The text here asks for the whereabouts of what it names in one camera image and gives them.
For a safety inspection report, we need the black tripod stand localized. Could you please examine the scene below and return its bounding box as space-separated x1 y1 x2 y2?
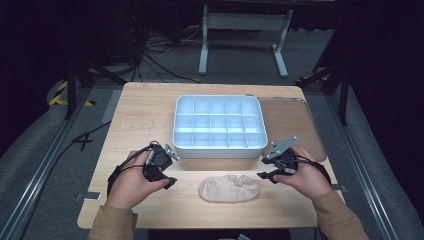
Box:
64 46 128 121
295 49 353 127

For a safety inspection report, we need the left hand-held gripper black cable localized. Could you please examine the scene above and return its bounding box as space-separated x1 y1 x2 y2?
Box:
106 141 161 198

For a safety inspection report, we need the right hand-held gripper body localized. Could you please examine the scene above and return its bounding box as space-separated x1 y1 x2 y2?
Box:
261 135 300 176

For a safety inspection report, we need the white compartment storage box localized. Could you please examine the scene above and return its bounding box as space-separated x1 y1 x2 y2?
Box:
171 94 269 160

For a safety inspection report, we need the beige sock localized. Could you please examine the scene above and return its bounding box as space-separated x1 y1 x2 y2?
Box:
198 174 261 204

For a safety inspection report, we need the yellow and black hazard tape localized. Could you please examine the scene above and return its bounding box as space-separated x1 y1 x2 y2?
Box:
48 80 96 108

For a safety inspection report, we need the bundle of black floor cables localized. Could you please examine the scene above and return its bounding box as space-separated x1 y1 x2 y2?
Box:
128 19 202 85

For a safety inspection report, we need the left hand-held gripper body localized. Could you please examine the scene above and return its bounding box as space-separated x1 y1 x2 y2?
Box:
143 141 180 183

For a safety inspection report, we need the person's right hand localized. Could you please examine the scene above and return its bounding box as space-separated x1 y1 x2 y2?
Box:
272 145 332 201

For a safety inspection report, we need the hand-held gripper black cable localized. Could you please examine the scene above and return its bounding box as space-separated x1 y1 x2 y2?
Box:
106 141 161 198
276 156 333 186

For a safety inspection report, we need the white metal stand frame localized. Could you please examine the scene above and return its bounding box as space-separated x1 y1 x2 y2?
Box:
197 4 294 80

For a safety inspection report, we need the black tape cross mark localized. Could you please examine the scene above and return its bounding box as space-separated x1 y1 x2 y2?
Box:
72 131 95 152

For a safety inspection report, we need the person's left hand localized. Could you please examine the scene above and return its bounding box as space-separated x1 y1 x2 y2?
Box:
105 149 171 211

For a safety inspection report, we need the right hand-held gripper black cable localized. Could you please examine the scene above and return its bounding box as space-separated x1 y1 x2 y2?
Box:
276 156 333 186

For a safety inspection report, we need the black floor cable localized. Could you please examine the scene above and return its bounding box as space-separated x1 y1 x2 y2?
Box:
18 120 113 240

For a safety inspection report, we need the aluminium floor rail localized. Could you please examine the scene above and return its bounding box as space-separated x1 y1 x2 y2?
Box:
323 93 401 240
0 87 94 240

